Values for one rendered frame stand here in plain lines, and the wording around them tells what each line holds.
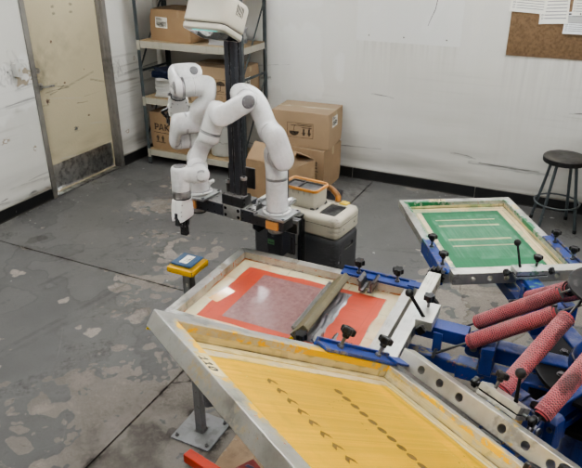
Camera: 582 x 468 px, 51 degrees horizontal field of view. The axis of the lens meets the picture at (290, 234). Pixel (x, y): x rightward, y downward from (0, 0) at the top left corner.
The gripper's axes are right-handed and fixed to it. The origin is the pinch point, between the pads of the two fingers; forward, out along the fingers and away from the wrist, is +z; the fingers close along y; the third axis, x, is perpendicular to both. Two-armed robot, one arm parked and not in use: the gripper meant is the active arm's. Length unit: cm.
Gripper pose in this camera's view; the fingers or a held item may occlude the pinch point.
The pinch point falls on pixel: (184, 229)
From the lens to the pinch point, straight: 263.3
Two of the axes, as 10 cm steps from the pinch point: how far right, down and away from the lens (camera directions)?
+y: -4.3, 3.9, -8.1
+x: 9.0, 1.9, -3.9
